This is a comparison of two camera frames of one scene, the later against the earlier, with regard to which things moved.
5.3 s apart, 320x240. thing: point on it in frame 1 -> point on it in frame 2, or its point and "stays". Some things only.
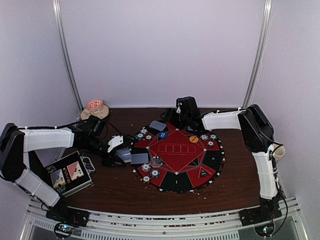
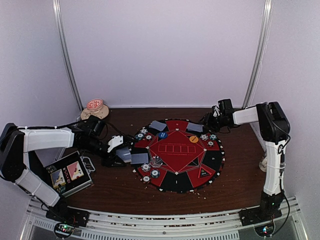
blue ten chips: [146, 167] stays
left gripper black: [108, 160] stays
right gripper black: [168, 117] -> [208, 119]
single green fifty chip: [213, 137] stays
